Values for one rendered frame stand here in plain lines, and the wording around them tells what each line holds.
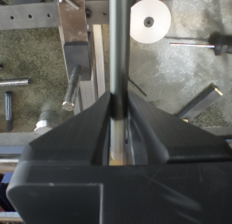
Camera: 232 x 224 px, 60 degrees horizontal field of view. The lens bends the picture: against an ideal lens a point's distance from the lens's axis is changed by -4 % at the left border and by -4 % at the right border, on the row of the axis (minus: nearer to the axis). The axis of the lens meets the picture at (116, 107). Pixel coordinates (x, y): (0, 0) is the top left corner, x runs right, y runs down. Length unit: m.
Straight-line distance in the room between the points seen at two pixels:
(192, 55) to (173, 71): 0.04
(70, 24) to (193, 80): 0.25
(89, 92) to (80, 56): 0.11
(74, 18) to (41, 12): 0.06
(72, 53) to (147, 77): 0.17
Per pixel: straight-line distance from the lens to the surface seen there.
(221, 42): 0.37
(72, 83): 0.23
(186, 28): 0.36
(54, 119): 0.42
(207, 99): 0.43
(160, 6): 0.25
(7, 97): 0.43
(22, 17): 0.31
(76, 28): 0.27
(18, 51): 0.39
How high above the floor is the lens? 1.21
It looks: 51 degrees down
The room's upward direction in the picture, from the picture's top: 178 degrees clockwise
